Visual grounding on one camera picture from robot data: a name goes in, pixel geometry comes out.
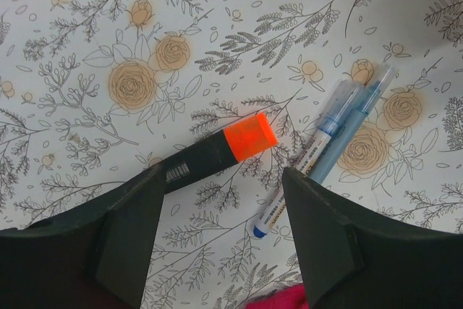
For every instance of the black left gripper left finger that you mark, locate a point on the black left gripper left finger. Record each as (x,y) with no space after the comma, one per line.
(95,255)

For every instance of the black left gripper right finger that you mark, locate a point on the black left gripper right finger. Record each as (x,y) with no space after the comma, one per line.
(352,257)

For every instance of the black orange highlighter marker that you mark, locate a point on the black orange highlighter marker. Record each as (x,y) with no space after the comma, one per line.
(219,151)

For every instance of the magenta folded cloth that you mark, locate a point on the magenta folded cloth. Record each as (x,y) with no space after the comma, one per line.
(290,298)

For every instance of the blue capped white pen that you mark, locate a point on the blue capped white pen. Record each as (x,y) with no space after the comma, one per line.
(333,114)

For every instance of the light blue translucent pen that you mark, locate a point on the light blue translucent pen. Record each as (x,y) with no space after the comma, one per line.
(382,77)

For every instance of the floral patterned table mat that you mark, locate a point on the floral patterned table mat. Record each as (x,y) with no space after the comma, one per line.
(95,91)

